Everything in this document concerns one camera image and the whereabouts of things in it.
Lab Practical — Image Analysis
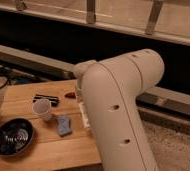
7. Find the small white bottle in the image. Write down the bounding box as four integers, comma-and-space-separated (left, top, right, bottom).
78, 102, 91, 129

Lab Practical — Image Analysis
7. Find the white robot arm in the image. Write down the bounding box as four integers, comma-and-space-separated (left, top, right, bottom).
74, 49, 164, 171

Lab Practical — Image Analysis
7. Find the black bowl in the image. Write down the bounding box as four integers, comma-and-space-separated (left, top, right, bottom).
0, 118, 34, 157

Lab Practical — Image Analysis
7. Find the metal rail bracket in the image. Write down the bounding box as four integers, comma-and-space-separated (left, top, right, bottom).
86, 0, 96, 24
145, 0, 164, 35

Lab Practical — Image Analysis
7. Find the white plastic cup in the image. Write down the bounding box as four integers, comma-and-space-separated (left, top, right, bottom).
32, 99, 52, 122

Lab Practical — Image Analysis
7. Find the small dark red object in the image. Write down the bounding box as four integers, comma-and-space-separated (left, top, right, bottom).
65, 92, 76, 99

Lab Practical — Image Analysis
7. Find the metal rail bracket middle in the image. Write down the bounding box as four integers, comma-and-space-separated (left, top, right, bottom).
86, 0, 96, 24

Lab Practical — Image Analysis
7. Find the metal rail bracket right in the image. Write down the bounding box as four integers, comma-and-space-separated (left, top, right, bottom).
145, 0, 164, 35

